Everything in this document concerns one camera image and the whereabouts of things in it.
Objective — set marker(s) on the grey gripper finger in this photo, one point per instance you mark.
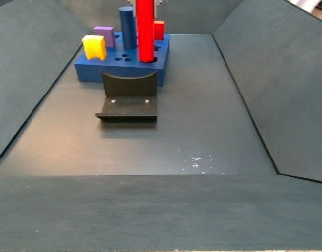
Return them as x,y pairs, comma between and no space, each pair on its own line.
157,3

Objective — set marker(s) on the tall red hexagon peg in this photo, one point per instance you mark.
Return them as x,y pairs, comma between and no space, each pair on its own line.
145,27

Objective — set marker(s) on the blue shape sorter board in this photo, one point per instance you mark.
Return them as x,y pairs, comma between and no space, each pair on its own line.
122,63

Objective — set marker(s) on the red block with yellow top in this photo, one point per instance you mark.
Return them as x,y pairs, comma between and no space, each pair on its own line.
160,27

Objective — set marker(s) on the tall blue cylinder peg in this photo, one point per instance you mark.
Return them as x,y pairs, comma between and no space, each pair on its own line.
128,28

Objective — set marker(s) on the purple rectangular block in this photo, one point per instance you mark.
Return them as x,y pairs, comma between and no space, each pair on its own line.
108,32

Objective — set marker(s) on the yellow arch block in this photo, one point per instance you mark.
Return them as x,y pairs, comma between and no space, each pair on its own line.
94,46

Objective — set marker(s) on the black curved stand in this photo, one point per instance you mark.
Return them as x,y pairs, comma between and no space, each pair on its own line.
130,98

